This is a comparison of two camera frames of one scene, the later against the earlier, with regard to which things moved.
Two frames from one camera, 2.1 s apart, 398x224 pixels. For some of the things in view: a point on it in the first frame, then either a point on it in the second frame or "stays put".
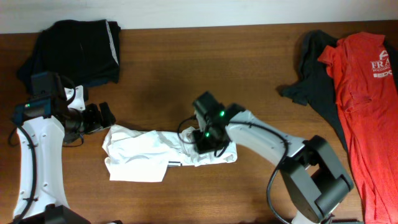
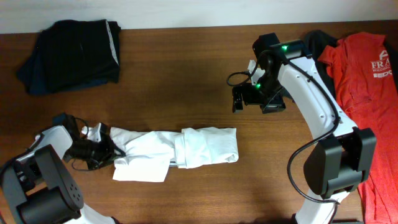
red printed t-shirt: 367,96 stays put
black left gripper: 96,116 → 104,150
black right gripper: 203,144 → 254,101
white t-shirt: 143,156 stays put
